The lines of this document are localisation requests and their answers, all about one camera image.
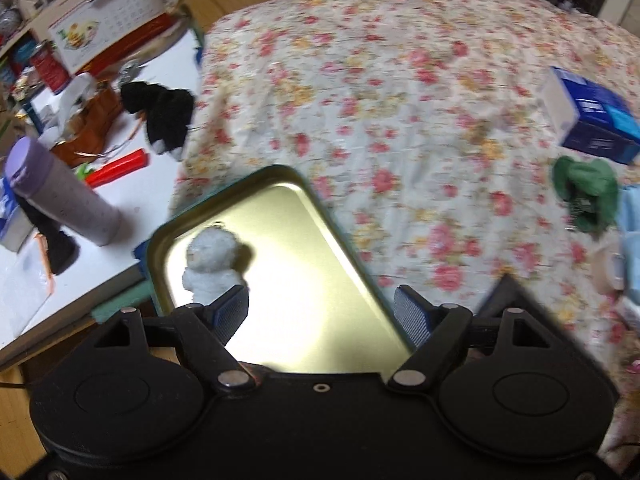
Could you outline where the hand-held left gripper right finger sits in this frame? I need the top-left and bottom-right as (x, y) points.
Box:
(387, 284), (552, 395)

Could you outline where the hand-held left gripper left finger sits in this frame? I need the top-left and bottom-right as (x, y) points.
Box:
(95, 284), (257, 394)

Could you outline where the white plush toy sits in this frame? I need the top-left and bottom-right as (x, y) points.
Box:
(181, 226), (254, 306)

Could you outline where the gold metal tray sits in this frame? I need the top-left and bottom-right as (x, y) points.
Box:
(145, 164), (419, 374)

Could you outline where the green soft toy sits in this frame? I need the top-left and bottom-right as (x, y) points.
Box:
(551, 155), (620, 234)

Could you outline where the black cloth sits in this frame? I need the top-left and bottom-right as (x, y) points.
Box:
(22, 200), (81, 276)

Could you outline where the red marker pen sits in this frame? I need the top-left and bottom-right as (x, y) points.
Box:
(85, 148), (150, 189)

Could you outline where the beige tape roll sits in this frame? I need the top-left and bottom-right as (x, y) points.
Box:
(587, 247), (626, 292)

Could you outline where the purple bottle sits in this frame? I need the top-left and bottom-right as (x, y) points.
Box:
(4, 137), (124, 247)

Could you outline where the clear plastic folder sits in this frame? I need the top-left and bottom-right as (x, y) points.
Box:
(0, 240), (55, 338)

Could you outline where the floral bedspread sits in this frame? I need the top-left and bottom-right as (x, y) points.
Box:
(167, 0), (640, 461)

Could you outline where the black plush toy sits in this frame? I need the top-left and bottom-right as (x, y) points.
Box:
(120, 81), (197, 162)

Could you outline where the blue and white box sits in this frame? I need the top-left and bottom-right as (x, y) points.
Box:
(0, 177), (37, 254)

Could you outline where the brown leather bag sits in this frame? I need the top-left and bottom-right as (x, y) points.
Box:
(50, 82), (137, 169)

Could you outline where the light blue cloth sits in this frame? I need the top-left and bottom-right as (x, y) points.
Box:
(617, 187), (640, 306)

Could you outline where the white cloth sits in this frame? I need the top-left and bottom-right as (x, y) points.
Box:
(40, 72), (108, 148)

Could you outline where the blue cardboard box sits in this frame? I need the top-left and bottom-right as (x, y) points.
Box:
(542, 66), (640, 166)

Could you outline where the red flat box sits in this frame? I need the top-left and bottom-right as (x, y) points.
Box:
(75, 12), (174, 79)

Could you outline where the red tin can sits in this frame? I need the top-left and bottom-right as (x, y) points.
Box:
(30, 42), (71, 94)

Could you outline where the white calendar box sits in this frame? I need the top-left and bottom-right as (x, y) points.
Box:
(47, 0), (166, 75)

